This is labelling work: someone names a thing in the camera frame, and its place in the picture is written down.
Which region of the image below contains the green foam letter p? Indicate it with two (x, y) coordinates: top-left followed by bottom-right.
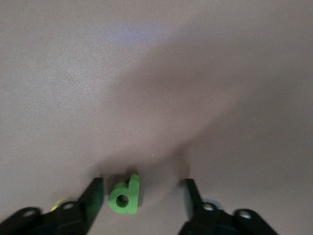
(107, 173), (141, 215)

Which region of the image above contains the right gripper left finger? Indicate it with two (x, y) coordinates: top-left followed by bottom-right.
(0, 177), (105, 235)

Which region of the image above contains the yellow foam letter s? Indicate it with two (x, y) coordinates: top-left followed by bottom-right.
(50, 198), (73, 212)

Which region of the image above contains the brown table cover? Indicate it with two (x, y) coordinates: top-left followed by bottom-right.
(0, 0), (313, 235)

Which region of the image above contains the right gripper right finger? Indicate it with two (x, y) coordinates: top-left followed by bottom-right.
(177, 178), (281, 235)

